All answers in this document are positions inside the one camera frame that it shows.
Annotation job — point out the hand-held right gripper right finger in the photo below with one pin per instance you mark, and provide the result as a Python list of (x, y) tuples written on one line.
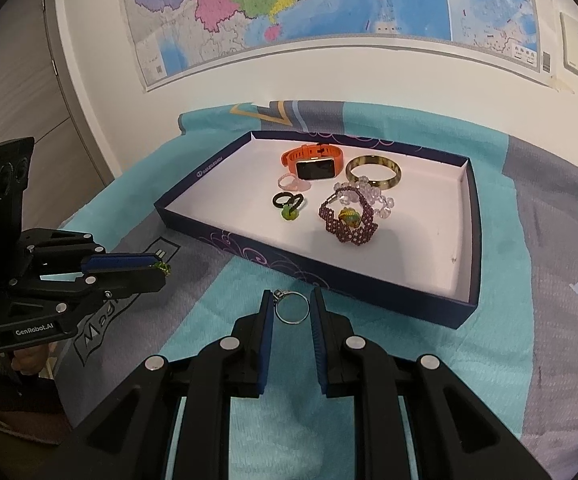
[(320, 340)]

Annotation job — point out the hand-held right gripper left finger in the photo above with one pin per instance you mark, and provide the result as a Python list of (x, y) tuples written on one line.
[(267, 340)]

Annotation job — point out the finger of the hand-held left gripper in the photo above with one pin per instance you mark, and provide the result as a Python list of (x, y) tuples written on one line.
[(119, 261), (134, 280)]

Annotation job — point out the dark blue tray box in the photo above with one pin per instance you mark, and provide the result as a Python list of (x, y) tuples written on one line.
[(419, 240)]

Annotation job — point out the person's left forearm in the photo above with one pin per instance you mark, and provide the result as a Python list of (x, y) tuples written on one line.
[(14, 405)]

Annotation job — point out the person's left hand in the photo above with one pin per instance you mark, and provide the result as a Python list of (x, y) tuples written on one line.
[(31, 362)]

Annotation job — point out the grey wooden door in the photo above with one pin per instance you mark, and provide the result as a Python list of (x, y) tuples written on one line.
[(14, 85)]

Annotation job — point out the tortoiseshell bangle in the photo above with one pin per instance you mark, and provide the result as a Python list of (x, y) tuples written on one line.
[(354, 176)]

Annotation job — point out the orange smartwatch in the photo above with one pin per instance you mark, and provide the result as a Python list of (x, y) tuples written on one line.
[(314, 167)]

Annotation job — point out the teal and grey blanket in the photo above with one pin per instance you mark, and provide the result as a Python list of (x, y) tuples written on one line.
[(519, 240)]

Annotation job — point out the colourful wall map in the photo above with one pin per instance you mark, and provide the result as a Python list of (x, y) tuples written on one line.
[(319, 5)]

